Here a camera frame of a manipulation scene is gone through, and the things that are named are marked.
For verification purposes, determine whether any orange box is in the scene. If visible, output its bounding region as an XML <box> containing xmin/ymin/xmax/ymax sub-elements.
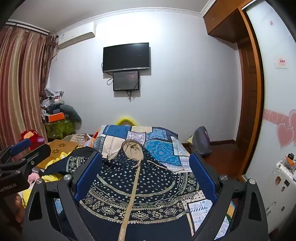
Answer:
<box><xmin>47</xmin><ymin>112</ymin><xmax>65</xmax><ymax>122</ymax></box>

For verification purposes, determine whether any small white red sign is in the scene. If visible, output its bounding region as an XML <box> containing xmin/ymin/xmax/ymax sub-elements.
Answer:
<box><xmin>276</xmin><ymin>56</ymin><xmax>289</xmax><ymax>69</ymax></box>

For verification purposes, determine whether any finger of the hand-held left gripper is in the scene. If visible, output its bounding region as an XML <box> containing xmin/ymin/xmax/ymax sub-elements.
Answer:
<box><xmin>0</xmin><ymin>138</ymin><xmax>32</xmax><ymax>166</ymax></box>
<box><xmin>14</xmin><ymin>144</ymin><xmax>52</xmax><ymax>173</ymax></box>

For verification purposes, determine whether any orange printed cloth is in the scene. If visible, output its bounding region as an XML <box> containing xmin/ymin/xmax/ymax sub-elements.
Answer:
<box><xmin>89</xmin><ymin>131</ymin><xmax>100</xmax><ymax>149</ymax></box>

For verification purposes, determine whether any navy patterned hooded garment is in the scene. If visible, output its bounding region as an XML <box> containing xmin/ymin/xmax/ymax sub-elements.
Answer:
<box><xmin>40</xmin><ymin>139</ymin><xmax>201</xmax><ymax>241</ymax></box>

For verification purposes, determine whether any white sliding wardrobe door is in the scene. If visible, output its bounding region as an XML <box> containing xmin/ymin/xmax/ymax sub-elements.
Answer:
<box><xmin>242</xmin><ymin>0</ymin><xmax>296</xmax><ymax>232</ymax></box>

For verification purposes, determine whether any yellow ring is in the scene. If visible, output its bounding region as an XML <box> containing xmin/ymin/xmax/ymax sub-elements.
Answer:
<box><xmin>116</xmin><ymin>116</ymin><xmax>137</xmax><ymax>127</ymax></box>

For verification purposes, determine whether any wooden overhead cabinet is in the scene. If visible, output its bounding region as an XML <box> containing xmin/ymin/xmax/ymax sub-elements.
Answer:
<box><xmin>203</xmin><ymin>0</ymin><xmax>252</xmax><ymax>43</ymax></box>

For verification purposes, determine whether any small black wall monitor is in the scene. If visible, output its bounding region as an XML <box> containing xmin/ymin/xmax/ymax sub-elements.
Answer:
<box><xmin>113</xmin><ymin>71</ymin><xmax>140</xmax><ymax>91</ymax></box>

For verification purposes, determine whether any pile of clothes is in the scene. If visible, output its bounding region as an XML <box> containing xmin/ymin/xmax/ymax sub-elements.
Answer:
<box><xmin>40</xmin><ymin>88</ymin><xmax>65</xmax><ymax>116</ymax></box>

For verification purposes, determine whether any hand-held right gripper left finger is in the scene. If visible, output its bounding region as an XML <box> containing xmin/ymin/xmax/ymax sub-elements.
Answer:
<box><xmin>22</xmin><ymin>152</ymin><xmax>103</xmax><ymax>241</ymax></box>

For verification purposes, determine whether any red plush toy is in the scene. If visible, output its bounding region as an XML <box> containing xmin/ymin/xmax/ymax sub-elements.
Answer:
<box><xmin>20</xmin><ymin>130</ymin><xmax>44</xmax><ymax>151</ymax></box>

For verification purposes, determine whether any pink heart sticker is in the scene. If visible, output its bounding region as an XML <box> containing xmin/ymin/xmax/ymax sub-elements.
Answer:
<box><xmin>276</xmin><ymin>110</ymin><xmax>296</xmax><ymax>149</ymax></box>

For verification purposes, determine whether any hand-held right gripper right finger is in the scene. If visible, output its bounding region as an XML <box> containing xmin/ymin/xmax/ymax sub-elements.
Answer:
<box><xmin>189</xmin><ymin>152</ymin><xmax>270</xmax><ymax>241</ymax></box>

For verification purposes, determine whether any dark grey cushion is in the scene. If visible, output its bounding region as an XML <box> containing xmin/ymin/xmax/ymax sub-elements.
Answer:
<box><xmin>60</xmin><ymin>105</ymin><xmax>82</xmax><ymax>130</ymax></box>

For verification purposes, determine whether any brown cardboard box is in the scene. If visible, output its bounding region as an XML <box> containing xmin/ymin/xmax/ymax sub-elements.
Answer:
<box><xmin>37</xmin><ymin>139</ymin><xmax>79</xmax><ymax>168</ymax></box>

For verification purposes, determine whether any brown wooden door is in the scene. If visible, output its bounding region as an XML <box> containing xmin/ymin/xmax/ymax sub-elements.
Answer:
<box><xmin>238</xmin><ymin>44</ymin><xmax>258</xmax><ymax>144</ymax></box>

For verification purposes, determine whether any blue patchwork blanket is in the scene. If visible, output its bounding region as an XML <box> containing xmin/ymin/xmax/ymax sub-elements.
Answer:
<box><xmin>55</xmin><ymin>125</ymin><xmax>236</xmax><ymax>241</ymax></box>

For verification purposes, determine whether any yellow cartoon cloth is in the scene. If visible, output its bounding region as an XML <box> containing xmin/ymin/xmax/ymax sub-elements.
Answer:
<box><xmin>22</xmin><ymin>151</ymin><xmax>70</xmax><ymax>209</ymax></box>

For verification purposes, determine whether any striped beige cloth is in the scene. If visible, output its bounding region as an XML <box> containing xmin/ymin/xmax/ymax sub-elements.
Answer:
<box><xmin>69</xmin><ymin>133</ymin><xmax>93</xmax><ymax>145</ymax></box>

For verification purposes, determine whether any white stickered appliance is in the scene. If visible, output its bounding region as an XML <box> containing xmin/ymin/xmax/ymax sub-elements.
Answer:
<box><xmin>264</xmin><ymin>153</ymin><xmax>296</xmax><ymax>232</ymax></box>

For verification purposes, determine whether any white air conditioner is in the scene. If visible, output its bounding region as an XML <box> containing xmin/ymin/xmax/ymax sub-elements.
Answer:
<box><xmin>56</xmin><ymin>22</ymin><xmax>96</xmax><ymax>49</ymax></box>

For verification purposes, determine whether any black wall television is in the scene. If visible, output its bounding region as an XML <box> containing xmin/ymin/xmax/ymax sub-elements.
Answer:
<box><xmin>103</xmin><ymin>42</ymin><xmax>151</xmax><ymax>73</ymax></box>

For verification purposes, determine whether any striped brown curtain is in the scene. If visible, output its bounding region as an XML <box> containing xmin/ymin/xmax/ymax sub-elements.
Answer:
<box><xmin>0</xmin><ymin>22</ymin><xmax>57</xmax><ymax>151</ymax></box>

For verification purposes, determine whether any grey backpack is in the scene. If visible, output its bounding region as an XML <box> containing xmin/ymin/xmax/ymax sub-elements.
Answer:
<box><xmin>191</xmin><ymin>126</ymin><xmax>212</xmax><ymax>157</ymax></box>

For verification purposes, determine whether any white curtain rail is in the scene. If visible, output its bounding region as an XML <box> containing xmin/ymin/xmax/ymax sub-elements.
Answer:
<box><xmin>6</xmin><ymin>20</ymin><xmax>50</xmax><ymax>36</ymax></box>

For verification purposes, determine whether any green patterned cloth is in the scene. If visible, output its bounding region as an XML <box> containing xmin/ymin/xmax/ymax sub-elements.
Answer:
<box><xmin>45</xmin><ymin>119</ymin><xmax>77</xmax><ymax>139</ymax></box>

